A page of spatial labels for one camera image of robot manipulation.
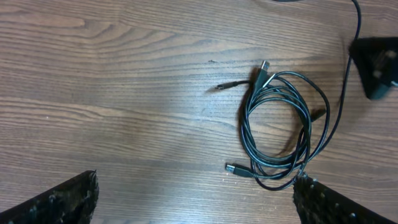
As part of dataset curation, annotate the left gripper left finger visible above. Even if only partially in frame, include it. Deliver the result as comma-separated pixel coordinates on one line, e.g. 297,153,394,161
1,170,100,224

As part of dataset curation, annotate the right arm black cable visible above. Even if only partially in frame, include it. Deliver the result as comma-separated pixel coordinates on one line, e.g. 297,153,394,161
273,0,363,156

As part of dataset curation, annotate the black USB cable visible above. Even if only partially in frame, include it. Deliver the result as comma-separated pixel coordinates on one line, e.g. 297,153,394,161
214,60,331,192

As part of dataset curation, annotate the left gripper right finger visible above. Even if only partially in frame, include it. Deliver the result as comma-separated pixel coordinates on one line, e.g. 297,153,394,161
293,174,395,224

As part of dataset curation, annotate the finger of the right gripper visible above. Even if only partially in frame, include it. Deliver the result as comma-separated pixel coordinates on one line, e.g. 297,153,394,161
349,37,397,100

